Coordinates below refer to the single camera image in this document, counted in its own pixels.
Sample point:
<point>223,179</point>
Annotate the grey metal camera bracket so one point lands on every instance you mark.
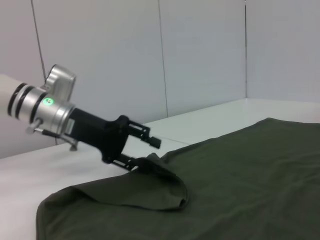
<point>73,147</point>

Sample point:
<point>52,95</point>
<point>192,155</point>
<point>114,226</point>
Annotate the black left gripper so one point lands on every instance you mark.
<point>100,135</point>

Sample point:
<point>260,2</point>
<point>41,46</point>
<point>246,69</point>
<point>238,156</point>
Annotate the dark green t-shirt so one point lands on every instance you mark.
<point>225,187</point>

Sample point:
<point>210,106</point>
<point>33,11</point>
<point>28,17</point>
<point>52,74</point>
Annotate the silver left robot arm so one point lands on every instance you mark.
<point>47,110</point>

